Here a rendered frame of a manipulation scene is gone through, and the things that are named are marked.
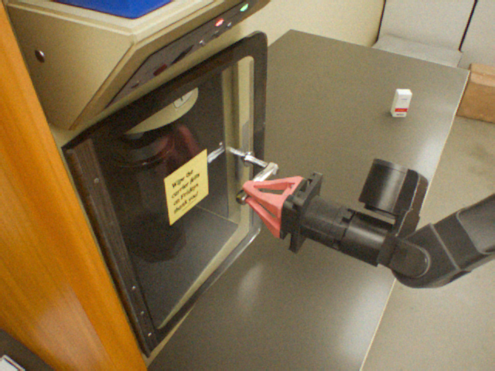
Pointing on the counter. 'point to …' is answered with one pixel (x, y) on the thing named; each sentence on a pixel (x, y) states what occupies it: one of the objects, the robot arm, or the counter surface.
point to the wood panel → (49, 243)
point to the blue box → (119, 6)
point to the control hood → (98, 49)
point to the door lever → (257, 175)
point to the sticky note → (186, 186)
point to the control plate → (168, 52)
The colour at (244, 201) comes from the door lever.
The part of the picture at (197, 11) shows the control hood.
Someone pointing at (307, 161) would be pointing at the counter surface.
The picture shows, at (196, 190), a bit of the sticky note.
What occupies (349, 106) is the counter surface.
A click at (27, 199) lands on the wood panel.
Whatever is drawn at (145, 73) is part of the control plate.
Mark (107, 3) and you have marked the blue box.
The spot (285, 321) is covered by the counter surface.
